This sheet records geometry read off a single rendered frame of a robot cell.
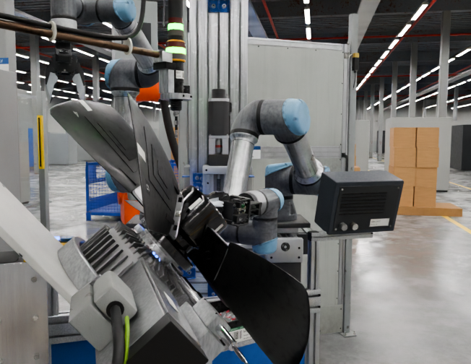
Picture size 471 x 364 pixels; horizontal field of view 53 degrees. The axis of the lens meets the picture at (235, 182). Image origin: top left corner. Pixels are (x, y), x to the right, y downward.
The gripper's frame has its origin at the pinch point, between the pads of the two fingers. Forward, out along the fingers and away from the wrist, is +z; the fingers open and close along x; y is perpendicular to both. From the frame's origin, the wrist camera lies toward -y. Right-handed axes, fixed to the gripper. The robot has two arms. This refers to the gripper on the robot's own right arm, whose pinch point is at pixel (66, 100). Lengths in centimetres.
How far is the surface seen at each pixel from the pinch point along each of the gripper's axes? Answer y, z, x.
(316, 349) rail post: -16, 83, -79
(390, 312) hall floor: 155, 148, -233
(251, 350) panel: -15, 81, -56
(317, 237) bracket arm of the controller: -15, 44, -79
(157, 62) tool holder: -53, -5, -21
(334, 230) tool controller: -18, 42, -84
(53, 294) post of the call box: -15, 56, 4
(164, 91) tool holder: -53, 1, -22
